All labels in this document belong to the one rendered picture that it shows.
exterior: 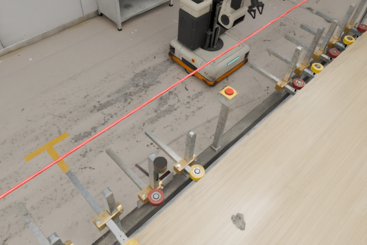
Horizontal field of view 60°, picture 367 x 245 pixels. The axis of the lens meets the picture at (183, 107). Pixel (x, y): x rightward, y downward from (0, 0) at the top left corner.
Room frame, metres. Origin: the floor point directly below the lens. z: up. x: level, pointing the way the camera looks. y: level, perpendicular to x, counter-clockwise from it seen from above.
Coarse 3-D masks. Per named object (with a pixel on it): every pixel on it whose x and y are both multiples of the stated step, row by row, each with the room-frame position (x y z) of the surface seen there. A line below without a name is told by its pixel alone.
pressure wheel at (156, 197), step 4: (152, 192) 0.69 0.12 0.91; (156, 192) 0.69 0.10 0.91; (160, 192) 0.69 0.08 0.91; (148, 196) 0.66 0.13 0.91; (152, 196) 0.67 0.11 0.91; (156, 196) 0.66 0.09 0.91; (160, 196) 0.67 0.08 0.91; (152, 200) 0.65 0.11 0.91; (156, 200) 0.65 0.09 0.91; (160, 200) 0.65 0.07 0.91; (152, 204) 0.63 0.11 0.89; (156, 204) 0.63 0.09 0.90; (160, 204) 0.64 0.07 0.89
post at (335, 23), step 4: (336, 20) 2.03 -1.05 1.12; (332, 24) 2.04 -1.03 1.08; (336, 24) 2.02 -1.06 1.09; (332, 28) 2.03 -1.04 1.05; (328, 32) 2.04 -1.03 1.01; (332, 32) 2.02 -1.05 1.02; (328, 36) 2.03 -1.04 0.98; (324, 40) 2.04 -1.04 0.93; (328, 40) 2.02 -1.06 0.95; (324, 44) 2.03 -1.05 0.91; (320, 48) 2.04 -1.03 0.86; (324, 48) 2.02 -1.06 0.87
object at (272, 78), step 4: (248, 64) 1.83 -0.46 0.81; (252, 64) 1.81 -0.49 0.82; (252, 68) 1.80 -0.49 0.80; (256, 68) 1.78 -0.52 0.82; (260, 68) 1.78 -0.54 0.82; (260, 72) 1.75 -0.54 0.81; (264, 72) 1.74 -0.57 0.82; (264, 76) 1.73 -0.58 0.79; (268, 76) 1.71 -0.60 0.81; (272, 76) 1.70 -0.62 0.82; (272, 80) 1.68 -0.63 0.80; (276, 80) 1.67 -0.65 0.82; (280, 80) 1.67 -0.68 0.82; (284, 88) 1.61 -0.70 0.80; (288, 88) 1.59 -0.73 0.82; (292, 88) 1.60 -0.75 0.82; (292, 92) 1.57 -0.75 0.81; (296, 92) 1.56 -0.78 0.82
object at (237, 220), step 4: (232, 216) 0.60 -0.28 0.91; (236, 216) 0.60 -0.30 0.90; (240, 216) 0.60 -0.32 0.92; (232, 220) 0.58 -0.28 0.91; (236, 220) 0.58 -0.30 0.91; (240, 220) 0.58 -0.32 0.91; (236, 224) 0.56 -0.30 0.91; (240, 224) 0.56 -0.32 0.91; (244, 224) 0.57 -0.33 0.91; (240, 228) 0.55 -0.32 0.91; (244, 228) 0.55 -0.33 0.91
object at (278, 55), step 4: (268, 48) 2.02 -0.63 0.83; (272, 48) 2.03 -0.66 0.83; (272, 52) 1.99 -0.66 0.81; (276, 52) 1.98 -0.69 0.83; (276, 56) 1.96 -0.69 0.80; (280, 56) 1.94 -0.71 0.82; (284, 56) 1.94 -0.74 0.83; (284, 60) 1.91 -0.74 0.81; (288, 60) 1.90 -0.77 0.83; (304, 72) 1.79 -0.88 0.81; (308, 72) 1.78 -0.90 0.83; (312, 72) 1.78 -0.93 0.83; (312, 76) 1.74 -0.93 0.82
